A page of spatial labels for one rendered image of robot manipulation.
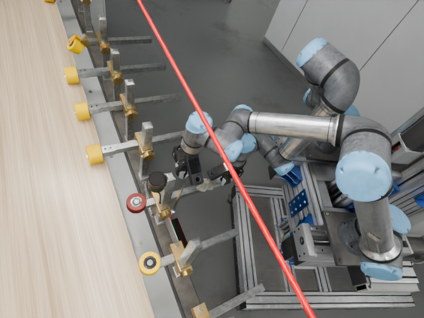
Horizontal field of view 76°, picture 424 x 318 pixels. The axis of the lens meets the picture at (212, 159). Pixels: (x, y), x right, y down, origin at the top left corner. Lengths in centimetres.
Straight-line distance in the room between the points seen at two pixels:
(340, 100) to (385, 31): 230
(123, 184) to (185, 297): 65
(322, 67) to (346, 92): 11
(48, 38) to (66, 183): 95
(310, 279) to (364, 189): 144
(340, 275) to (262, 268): 58
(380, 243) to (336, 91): 48
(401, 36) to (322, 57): 223
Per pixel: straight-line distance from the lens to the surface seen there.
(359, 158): 72
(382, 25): 326
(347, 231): 123
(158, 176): 97
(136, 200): 117
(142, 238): 142
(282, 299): 197
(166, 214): 119
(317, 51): 100
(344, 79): 97
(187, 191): 126
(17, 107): 153
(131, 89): 129
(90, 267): 111
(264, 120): 89
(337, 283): 223
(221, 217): 222
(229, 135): 85
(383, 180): 73
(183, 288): 130
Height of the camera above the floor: 197
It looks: 53 degrees down
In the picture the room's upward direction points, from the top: 24 degrees clockwise
